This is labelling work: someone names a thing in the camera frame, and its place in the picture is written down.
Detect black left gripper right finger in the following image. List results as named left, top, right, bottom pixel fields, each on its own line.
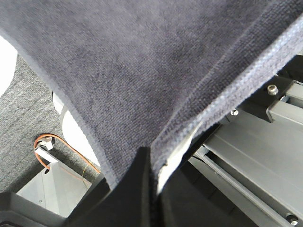
left=156, top=165, right=256, bottom=227

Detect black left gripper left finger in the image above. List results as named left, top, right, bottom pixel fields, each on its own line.
left=65, top=147, right=151, bottom=227

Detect dark navy towel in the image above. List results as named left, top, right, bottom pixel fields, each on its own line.
left=0, top=0, right=303, bottom=188

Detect grey metal frame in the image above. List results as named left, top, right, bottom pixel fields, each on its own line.
left=0, top=70, right=303, bottom=227

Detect orange cable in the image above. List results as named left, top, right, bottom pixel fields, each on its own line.
left=34, top=133, right=101, bottom=175

